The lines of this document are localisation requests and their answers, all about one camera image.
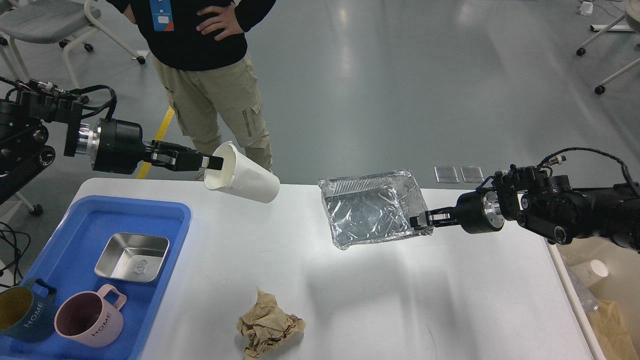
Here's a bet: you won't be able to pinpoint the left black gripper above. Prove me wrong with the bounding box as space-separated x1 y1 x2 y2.
75 118 224 174

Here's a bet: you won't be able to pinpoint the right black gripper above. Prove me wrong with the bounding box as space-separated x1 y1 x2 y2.
409 190 505 234

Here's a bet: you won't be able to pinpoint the white paper cup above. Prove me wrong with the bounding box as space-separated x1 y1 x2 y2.
203 141 281 204

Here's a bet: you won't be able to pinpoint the aluminium foil container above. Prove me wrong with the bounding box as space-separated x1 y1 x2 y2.
318 170 434 250

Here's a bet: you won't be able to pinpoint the square stainless steel dish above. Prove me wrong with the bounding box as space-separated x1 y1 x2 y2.
94 232 170 283

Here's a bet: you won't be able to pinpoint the pink HOME mug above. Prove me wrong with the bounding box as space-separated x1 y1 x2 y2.
54 284 127 348

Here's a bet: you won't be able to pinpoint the dark teal HOME mug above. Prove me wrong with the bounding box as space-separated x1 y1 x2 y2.
0 278 58 343

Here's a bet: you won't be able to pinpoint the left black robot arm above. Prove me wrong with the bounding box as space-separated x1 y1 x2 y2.
0 77 224 202

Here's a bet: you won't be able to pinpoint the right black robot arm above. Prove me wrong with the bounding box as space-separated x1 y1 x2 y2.
409 148 640 252

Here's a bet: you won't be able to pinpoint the person's left hand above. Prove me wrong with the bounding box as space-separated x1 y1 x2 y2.
196 2 245 41

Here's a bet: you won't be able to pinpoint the person's right hand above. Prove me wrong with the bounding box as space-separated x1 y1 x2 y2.
122 4 137 25

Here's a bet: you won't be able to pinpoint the silver floor plate left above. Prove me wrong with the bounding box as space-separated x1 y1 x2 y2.
434 165 460 183

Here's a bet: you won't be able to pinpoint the silver floor plate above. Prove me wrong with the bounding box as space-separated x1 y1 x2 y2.
459 165 485 183
434 165 460 183

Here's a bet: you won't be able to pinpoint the silver floor plate right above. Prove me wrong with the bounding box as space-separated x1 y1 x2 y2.
459 165 485 183

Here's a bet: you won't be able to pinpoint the person in black sweater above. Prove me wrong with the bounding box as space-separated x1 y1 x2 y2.
110 0 275 171

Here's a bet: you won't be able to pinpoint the white side table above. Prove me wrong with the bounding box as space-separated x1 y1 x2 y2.
13 191 44 217

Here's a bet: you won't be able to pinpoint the blue ID badge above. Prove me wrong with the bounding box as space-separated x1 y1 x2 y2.
148 0 174 32

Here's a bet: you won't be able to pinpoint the blue plastic tray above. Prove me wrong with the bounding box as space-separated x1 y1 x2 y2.
0 195 191 360

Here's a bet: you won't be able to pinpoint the white cup in bin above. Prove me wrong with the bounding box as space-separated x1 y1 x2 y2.
569 259 610 288

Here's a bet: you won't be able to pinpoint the grey office chair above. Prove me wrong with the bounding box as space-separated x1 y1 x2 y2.
0 0 146 89

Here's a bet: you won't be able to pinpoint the white plastic bin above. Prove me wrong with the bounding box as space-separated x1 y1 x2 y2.
547 237 640 360

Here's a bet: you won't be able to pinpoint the brown paper in bin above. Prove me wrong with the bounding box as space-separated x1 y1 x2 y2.
586 300 639 360

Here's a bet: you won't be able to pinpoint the crumpled brown paper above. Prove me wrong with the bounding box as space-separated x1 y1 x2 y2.
236 288 307 360

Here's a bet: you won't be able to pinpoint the white chair base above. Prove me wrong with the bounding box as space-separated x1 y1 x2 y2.
575 0 640 96

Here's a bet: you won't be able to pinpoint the black cables at left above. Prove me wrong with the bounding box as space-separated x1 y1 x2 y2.
0 222 32 291

